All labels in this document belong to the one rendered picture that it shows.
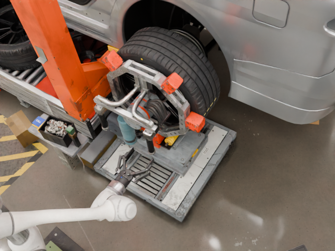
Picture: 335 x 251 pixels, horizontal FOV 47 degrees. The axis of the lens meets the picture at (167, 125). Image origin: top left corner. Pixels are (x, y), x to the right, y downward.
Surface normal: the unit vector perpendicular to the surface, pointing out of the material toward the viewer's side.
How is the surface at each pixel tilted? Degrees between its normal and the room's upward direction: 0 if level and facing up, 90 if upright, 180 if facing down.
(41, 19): 90
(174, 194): 0
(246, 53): 90
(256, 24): 90
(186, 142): 0
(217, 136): 0
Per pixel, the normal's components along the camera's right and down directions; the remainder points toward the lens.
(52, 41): 0.84, 0.41
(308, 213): -0.07, -0.57
